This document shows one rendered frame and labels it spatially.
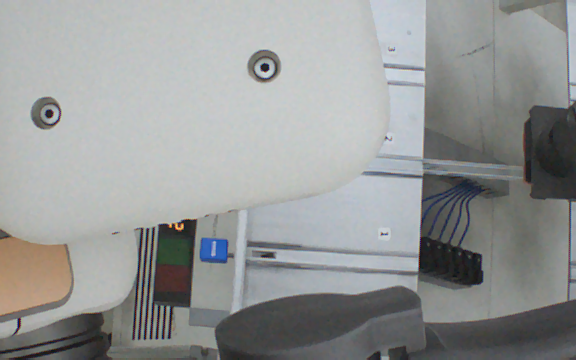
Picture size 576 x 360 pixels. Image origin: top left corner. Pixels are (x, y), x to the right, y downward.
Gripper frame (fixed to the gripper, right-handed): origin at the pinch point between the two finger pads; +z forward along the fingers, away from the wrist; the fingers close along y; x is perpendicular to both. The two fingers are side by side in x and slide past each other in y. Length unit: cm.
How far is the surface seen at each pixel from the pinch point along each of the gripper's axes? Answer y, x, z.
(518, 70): 35, -16, 55
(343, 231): -7.6, 21.7, 2.7
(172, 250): -10.7, 40.3, 5.2
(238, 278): -13.9, 33.0, 1.4
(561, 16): 106, -70, 179
